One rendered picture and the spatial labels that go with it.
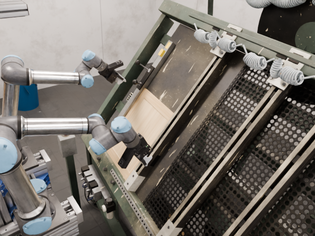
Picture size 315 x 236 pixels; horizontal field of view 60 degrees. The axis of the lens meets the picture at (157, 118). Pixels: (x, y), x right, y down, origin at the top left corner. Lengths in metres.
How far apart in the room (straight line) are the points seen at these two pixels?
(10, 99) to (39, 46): 3.00
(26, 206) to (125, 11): 4.41
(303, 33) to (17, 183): 1.66
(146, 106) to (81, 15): 3.17
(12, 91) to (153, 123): 0.88
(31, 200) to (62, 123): 0.34
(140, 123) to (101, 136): 0.81
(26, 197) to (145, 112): 1.01
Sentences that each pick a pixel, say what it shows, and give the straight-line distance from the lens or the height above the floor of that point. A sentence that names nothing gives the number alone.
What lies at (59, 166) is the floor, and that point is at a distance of 3.40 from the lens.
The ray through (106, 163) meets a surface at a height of 0.88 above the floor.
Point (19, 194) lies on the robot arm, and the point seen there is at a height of 1.41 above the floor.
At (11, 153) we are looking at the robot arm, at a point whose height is 1.64.
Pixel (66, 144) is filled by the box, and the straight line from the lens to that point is 2.28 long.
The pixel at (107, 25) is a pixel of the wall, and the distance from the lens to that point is 5.16.
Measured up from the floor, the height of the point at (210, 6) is 1.82.
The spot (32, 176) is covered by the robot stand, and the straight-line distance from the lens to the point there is 1.98.
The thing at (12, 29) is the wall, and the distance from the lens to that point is 4.64.
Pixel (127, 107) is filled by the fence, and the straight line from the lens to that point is 2.07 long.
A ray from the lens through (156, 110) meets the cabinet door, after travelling 1.88.
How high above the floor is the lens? 2.30
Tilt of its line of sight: 34 degrees down
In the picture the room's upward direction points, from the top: 4 degrees clockwise
